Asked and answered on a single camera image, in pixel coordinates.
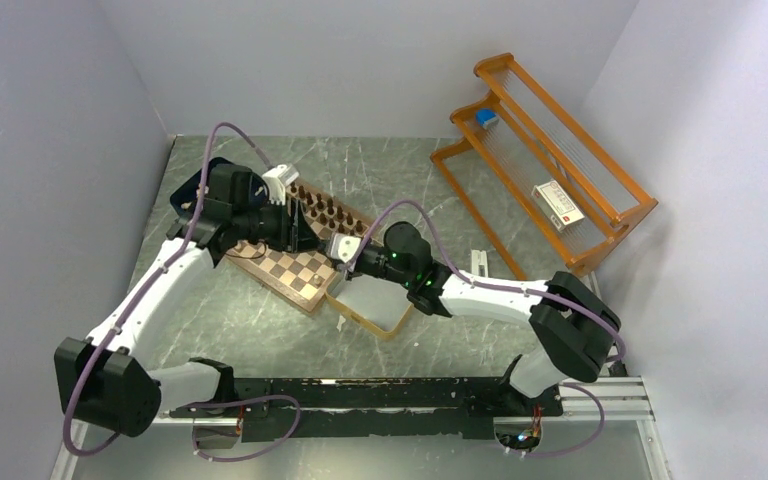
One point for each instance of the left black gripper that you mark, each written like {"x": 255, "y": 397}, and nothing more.
{"x": 304, "y": 238}

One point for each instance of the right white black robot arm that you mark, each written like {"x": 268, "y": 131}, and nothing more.
{"x": 576, "y": 332}

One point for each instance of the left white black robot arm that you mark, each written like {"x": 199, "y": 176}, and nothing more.
{"x": 101, "y": 378}

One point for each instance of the wooden chess board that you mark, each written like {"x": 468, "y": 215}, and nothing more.
{"x": 290, "y": 274}

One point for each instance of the gold-rimmed metal tin tray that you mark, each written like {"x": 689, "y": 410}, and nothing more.
{"x": 376, "y": 305}

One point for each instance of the white plastic clip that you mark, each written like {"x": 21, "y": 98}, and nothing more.
{"x": 479, "y": 263}

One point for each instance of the dark blue piece box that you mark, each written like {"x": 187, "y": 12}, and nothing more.
{"x": 185, "y": 197}

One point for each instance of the orange wooden rack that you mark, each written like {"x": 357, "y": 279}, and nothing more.
{"x": 536, "y": 140}

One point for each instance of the blue white small object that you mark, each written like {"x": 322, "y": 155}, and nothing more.
{"x": 486, "y": 118}

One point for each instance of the red white card box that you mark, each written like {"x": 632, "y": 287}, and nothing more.
{"x": 557, "y": 205}

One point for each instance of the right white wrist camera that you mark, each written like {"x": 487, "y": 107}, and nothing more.
{"x": 341, "y": 247}

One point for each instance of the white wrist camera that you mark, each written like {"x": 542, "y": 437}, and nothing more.
{"x": 341, "y": 247}
{"x": 277, "y": 180}

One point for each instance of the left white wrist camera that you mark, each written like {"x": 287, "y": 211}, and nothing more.
{"x": 277, "y": 180}

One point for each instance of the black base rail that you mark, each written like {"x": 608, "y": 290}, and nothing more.
{"x": 341, "y": 408}

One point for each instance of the aluminium frame rail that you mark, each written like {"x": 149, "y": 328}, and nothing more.
{"x": 607, "y": 431}

